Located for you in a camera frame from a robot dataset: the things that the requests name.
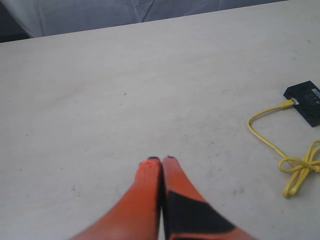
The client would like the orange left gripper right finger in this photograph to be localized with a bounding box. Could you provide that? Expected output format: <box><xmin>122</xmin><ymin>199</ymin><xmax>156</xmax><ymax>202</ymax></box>
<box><xmin>162</xmin><ymin>156</ymin><xmax>254</xmax><ymax>240</ymax></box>

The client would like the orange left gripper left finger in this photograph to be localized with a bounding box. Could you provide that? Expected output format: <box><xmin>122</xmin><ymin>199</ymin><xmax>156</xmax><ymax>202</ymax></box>
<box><xmin>73</xmin><ymin>157</ymin><xmax>162</xmax><ymax>240</ymax></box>

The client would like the yellow ethernet cable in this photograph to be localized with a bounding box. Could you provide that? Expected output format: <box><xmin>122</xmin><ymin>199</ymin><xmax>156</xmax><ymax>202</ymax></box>
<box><xmin>247</xmin><ymin>98</ymin><xmax>320</xmax><ymax>199</ymax></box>

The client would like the black network switch box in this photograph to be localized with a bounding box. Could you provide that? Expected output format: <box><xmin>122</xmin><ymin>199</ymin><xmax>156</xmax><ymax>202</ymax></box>
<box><xmin>283</xmin><ymin>80</ymin><xmax>320</xmax><ymax>128</ymax></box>

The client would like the white wrinkled backdrop curtain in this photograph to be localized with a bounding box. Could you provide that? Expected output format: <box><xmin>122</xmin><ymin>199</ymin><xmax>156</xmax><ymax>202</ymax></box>
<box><xmin>0</xmin><ymin>0</ymin><xmax>288</xmax><ymax>43</ymax></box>

